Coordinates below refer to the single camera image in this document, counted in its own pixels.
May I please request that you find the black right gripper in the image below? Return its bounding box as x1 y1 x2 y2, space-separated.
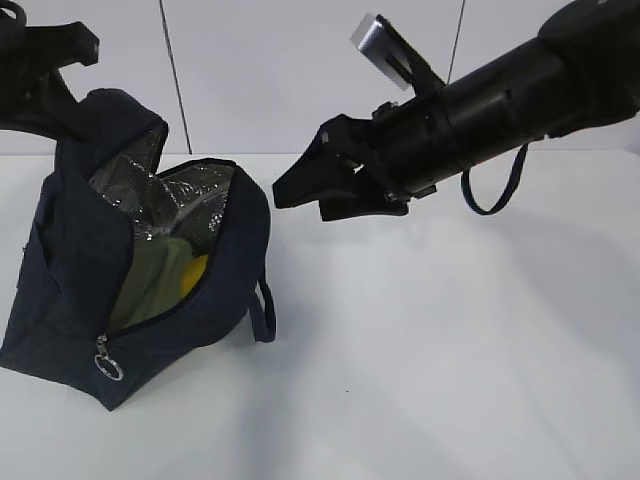
272 102 453 222

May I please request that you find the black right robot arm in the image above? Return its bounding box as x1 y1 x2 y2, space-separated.
272 1 639 221

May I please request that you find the navy blue lunch bag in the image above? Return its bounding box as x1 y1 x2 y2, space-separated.
1 89 276 410

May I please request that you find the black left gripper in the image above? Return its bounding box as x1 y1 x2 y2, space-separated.
1 1 99 141

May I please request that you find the silver wrist camera on right gripper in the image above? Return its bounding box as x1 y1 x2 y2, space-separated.
350 13 445 97

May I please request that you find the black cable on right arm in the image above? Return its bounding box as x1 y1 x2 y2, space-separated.
460 143 529 216

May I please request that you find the green lid glass food container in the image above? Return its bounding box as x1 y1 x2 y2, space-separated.
108 237 194 333

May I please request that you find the yellow lemon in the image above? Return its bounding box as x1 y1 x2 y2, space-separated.
178 255 209 298

